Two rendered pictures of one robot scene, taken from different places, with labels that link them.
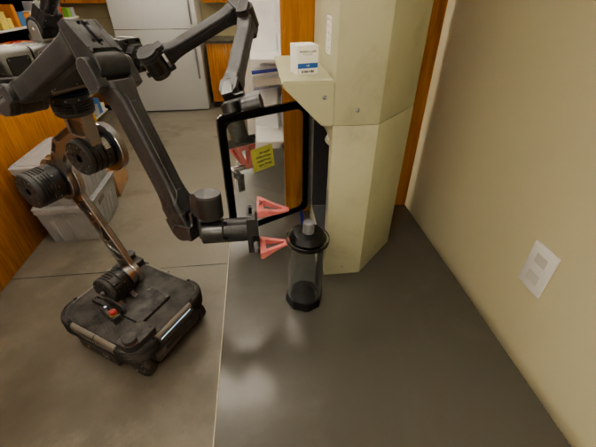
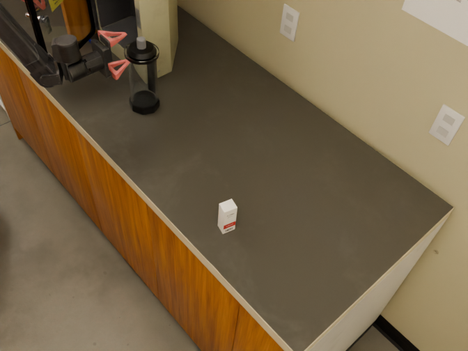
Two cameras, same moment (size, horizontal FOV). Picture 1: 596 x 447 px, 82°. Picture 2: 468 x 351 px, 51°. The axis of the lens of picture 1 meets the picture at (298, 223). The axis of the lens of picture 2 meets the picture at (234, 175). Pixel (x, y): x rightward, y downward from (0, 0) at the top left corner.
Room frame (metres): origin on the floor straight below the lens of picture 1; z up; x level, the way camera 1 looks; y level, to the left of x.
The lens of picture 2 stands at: (-0.49, 0.53, 2.12)
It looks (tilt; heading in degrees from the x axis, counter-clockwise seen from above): 51 degrees down; 320
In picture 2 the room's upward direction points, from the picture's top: 6 degrees clockwise
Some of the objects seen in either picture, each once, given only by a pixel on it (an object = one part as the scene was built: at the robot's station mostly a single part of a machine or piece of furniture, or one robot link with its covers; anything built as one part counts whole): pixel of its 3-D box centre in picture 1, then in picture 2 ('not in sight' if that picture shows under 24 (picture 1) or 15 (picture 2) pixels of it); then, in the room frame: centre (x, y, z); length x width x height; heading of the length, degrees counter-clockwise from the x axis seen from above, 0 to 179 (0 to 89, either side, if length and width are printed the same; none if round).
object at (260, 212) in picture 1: (269, 215); (113, 42); (0.67, 0.07, 1.24); 0.09 x 0.07 x 0.07; 96
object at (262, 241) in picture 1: (270, 239); (115, 62); (0.67, 0.07, 1.17); 0.09 x 0.07 x 0.07; 96
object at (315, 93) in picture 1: (300, 87); not in sight; (0.93, -0.01, 1.46); 0.32 x 0.11 x 0.10; 6
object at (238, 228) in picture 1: (239, 229); (93, 62); (0.66, 0.14, 1.20); 0.07 x 0.07 x 0.10; 6
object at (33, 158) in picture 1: (67, 169); not in sight; (2.40, 1.78, 0.49); 0.60 x 0.42 x 0.33; 6
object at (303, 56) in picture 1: (303, 58); not in sight; (0.86, -0.01, 1.54); 0.05 x 0.05 x 0.06; 20
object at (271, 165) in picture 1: (269, 169); (61, 5); (1.00, 0.09, 1.19); 0.30 x 0.01 x 0.40; 124
